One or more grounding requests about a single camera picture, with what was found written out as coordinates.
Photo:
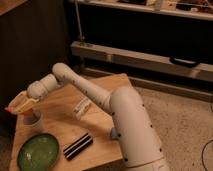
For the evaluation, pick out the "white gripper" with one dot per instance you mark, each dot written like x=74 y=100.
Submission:
x=36 y=90

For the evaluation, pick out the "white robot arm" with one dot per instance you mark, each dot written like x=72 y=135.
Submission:
x=139 y=143

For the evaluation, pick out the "green round plate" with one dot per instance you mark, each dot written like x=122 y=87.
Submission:
x=38 y=153

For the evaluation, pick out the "white plastic bottle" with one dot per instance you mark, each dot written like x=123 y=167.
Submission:
x=81 y=108

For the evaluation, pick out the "wooden table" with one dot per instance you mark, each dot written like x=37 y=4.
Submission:
x=55 y=111

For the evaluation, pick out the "black white striped box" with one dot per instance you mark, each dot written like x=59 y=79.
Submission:
x=77 y=146

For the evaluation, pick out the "metal pole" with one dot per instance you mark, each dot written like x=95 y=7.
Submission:
x=81 y=37

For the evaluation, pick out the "blue sponge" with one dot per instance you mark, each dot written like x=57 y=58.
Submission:
x=114 y=134

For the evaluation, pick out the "upper shelf with clutter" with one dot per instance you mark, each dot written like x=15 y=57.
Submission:
x=156 y=8

